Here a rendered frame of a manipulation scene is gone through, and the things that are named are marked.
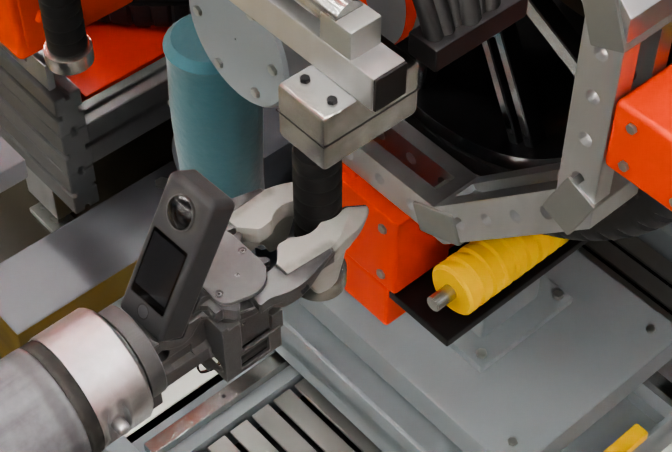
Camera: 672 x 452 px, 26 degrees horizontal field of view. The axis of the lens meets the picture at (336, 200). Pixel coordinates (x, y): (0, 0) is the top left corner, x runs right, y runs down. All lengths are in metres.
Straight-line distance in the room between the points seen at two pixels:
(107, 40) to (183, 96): 0.73
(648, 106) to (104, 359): 0.43
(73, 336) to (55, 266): 1.00
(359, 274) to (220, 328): 0.52
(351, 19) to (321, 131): 0.08
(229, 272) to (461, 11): 0.24
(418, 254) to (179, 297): 0.53
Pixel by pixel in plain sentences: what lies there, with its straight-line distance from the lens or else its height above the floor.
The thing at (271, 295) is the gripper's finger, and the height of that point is 0.84.
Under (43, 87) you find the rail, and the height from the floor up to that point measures 0.34.
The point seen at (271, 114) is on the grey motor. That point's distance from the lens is 1.75.
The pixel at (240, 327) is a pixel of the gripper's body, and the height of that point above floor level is 0.81.
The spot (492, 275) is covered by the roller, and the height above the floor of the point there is 0.53.
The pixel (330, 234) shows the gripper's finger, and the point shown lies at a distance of 1.05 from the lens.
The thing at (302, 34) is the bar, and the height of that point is 0.97.
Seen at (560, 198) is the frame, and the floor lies 0.75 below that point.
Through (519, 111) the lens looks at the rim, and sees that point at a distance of 1.37.
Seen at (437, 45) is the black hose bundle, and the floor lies 0.98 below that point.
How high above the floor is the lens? 1.63
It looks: 48 degrees down
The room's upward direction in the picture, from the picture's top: straight up
